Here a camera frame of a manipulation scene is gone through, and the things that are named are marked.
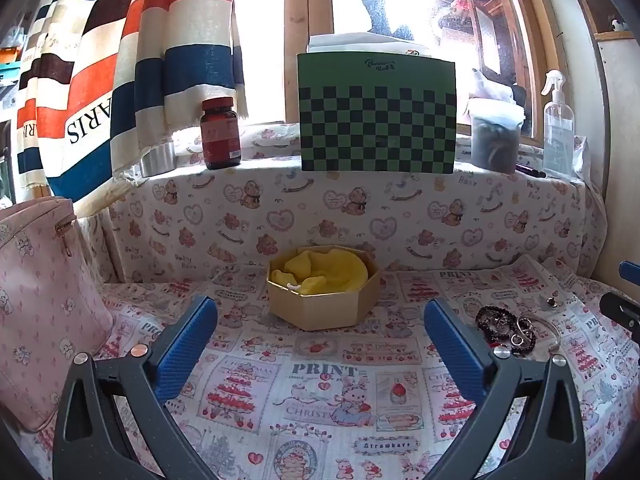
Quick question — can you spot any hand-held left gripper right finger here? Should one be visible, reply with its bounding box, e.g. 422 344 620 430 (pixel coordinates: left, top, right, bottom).
424 297 586 480

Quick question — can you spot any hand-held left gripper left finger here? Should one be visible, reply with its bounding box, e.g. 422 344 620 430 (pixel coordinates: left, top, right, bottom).
52 295 218 480

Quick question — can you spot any dark bead bracelet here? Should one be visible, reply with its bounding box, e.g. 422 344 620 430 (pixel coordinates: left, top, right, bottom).
475 306 517 346

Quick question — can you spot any bead bracelet with silver charms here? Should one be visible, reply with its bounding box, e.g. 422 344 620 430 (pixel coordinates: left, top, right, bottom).
505 317 538 358

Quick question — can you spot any silver bangle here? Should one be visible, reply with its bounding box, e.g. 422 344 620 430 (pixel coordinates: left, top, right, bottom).
520 311 562 356

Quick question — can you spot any gold octagonal box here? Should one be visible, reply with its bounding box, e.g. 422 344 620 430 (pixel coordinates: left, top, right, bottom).
265 244 382 332

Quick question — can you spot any strawberry print cloth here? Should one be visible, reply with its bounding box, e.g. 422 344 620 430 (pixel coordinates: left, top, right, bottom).
20 255 640 480

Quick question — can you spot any white wooden panel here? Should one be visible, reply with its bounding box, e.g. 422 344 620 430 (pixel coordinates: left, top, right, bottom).
582 0 640 281

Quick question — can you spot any pink backpack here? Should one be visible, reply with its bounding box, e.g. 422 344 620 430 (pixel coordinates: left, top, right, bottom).
0 197 116 433

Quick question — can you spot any yellow cloth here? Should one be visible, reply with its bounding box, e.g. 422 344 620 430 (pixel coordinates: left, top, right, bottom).
270 247 371 295

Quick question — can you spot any clear spray bottle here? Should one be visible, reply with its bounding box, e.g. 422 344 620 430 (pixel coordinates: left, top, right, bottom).
541 70 576 178

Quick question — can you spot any teddy bear print cloth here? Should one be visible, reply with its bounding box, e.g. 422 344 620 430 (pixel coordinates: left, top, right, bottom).
75 122 606 286

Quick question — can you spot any metal cup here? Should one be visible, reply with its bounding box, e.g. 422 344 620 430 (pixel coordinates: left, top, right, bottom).
139 141 177 178

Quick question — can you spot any jar with white lid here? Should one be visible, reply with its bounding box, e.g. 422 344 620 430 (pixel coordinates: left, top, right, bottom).
467 97 526 173

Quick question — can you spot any red supplement bottle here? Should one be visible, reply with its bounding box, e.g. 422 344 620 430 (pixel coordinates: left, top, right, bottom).
200 97 243 171

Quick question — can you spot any green checkered box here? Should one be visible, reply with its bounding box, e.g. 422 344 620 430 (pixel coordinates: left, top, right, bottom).
296 52 458 176

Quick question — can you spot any striped curtain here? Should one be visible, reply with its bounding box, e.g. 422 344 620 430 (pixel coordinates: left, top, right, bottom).
15 0 249 211

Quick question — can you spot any cluttered storage shelf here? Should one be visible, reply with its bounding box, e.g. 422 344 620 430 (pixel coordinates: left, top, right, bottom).
0 20 31 201

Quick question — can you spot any white cardboard box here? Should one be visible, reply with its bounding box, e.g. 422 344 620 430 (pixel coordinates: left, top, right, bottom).
307 32 431 58

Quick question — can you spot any wooden window frame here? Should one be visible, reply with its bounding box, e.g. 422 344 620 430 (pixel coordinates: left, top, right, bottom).
240 0 571 148

